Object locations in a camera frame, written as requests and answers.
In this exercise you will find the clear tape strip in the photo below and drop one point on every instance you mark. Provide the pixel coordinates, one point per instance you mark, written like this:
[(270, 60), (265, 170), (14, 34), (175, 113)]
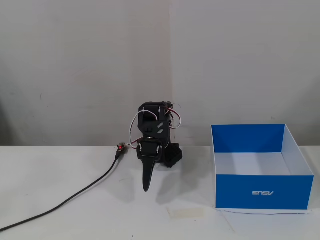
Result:
[(186, 213)]

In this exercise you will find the blue and white cardboard box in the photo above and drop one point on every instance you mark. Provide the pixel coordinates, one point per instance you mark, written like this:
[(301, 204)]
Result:
[(262, 191)]

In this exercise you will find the small controller board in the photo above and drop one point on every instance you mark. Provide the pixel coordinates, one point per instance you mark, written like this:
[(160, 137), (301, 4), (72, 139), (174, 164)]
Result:
[(120, 148)]

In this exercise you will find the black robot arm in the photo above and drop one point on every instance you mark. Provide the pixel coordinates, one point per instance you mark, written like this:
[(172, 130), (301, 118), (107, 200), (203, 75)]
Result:
[(163, 117)]

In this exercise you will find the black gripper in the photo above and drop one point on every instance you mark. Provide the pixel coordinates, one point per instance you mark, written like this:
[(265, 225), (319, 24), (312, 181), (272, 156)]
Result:
[(149, 150)]

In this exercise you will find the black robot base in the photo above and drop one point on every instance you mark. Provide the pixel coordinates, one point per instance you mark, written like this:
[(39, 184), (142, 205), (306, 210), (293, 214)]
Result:
[(173, 156)]

